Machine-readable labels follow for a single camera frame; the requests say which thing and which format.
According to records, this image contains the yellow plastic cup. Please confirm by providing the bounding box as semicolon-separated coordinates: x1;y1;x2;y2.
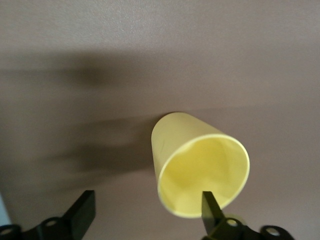
150;111;251;219

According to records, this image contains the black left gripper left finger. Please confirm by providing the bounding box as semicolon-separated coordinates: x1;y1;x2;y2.
0;189;97;240

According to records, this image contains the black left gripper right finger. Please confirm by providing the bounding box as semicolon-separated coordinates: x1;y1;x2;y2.
200;190;296;240

